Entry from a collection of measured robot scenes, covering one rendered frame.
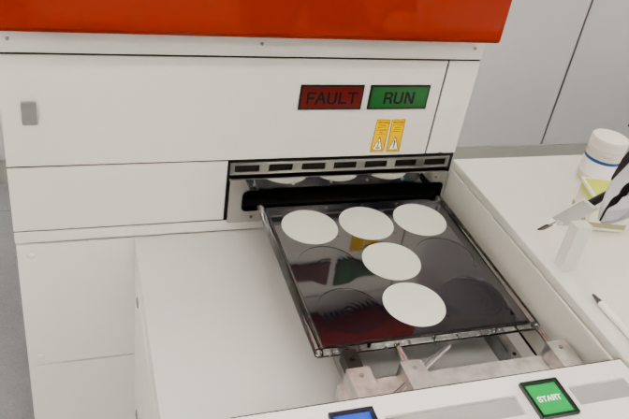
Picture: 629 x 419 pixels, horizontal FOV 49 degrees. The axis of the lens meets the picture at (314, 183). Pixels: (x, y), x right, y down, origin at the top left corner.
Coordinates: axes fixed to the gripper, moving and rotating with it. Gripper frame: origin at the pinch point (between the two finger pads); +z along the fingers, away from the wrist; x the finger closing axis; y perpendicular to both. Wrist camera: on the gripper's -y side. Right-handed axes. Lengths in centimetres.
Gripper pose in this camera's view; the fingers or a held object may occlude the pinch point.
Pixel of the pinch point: (605, 212)
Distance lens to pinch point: 100.4
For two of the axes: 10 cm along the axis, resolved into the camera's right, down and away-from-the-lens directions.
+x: -2.4, -5.6, 7.9
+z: -6.4, 7.0, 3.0
